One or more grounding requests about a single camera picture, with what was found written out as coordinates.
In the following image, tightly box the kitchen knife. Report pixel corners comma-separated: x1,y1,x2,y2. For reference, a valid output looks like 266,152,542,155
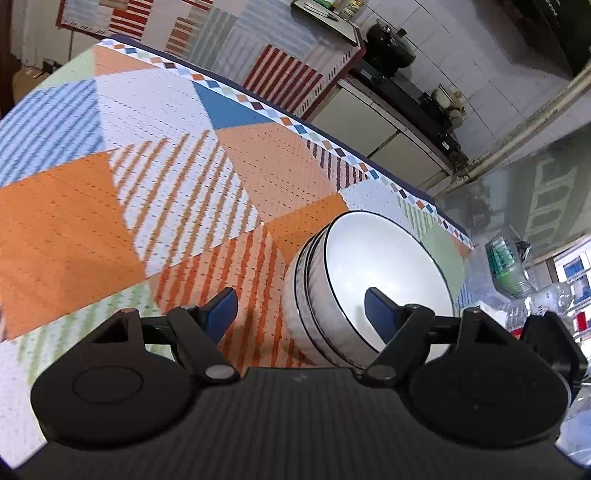
302,2,340,18

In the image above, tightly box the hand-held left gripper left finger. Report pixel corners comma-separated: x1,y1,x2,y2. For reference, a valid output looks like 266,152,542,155
88,287,241,385

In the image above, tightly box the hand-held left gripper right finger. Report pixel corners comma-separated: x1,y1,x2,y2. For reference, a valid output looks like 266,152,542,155
353,287,525,388

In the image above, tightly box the black gas stove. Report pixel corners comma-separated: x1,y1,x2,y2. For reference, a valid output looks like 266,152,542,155
348,60,462,160

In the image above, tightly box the white counter cabinet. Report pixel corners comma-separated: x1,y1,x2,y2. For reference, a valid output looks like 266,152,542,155
314,76,455,185

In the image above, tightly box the green label plastic bottle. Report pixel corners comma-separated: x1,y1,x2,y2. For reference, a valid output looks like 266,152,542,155
485,233,539,298

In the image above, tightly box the cutting board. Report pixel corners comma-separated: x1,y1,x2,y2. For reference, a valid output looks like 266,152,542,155
290,0,345,21

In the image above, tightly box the patchwork tablecloth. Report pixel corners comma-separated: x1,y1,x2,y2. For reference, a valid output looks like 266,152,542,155
0,34,476,462

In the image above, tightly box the white bowl with black rim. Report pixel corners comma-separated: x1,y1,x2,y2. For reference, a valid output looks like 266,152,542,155
302,211,456,368
283,231,356,371

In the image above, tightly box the patchwork counter cloth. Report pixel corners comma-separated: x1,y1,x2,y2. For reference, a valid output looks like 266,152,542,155
55,0,365,121

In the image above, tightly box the black cooking pot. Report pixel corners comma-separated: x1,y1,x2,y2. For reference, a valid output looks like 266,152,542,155
365,18,416,77

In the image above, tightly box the beige wall pipe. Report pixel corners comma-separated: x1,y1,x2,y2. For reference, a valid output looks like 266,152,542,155
418,62,591,195

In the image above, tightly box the cardboard box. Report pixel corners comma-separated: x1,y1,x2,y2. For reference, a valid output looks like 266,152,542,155
11,67,51,109

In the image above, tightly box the clear plastic bottle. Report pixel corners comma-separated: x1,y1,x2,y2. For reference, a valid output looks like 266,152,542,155
505,281,575,324

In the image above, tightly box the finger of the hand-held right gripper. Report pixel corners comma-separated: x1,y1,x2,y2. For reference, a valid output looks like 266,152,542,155
522,311,589,391

